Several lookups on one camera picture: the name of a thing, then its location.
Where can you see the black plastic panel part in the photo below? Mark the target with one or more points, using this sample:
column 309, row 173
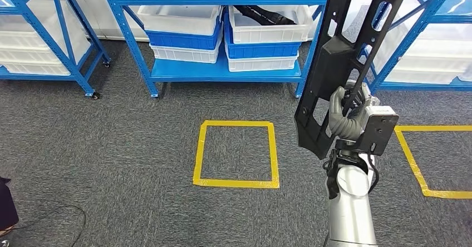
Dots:
column 265, row 16
column 332, row 64

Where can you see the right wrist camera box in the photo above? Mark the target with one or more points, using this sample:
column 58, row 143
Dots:
column 379, row 127

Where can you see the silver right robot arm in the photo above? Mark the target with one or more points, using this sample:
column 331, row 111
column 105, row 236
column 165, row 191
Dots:
column 350, row 216

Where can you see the yellow floor tape square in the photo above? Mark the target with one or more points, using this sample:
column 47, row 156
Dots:
column 236, row 183
column 435, row 128

